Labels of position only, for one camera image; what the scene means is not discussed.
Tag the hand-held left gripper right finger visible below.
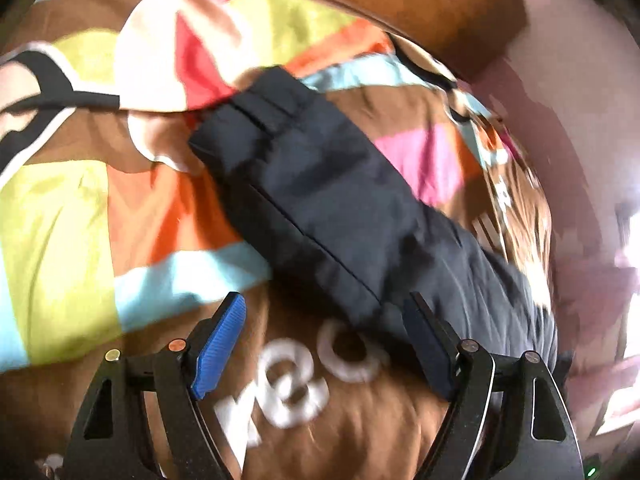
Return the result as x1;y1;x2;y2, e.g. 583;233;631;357
402;291;583;480

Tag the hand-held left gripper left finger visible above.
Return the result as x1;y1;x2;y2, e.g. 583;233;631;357
62;291;248;480

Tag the dark navy jacket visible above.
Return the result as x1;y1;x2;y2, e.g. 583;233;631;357
187;66;576;401

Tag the colourful printed blanket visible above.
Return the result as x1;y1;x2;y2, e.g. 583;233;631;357
0;0;556;480

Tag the wooden headboard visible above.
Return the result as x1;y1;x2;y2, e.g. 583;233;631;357
65;0;531;81

